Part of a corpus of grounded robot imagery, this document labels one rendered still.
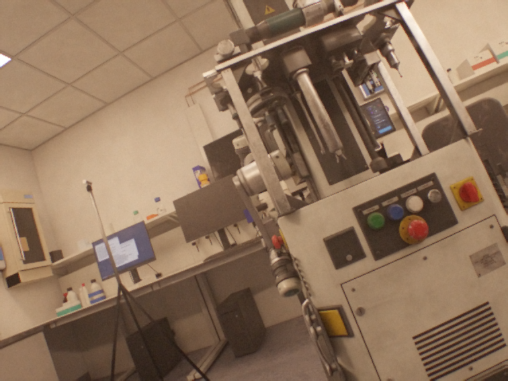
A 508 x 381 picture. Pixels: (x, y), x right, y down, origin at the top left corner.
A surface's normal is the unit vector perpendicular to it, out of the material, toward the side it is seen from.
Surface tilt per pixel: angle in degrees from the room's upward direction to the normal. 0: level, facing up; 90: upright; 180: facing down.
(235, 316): 90
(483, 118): 90
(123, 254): 86
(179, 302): 90
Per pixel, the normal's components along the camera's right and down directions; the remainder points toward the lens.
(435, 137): -0.47, 0.04
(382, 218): -0.02, -0.17
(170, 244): -0.22, -0.07
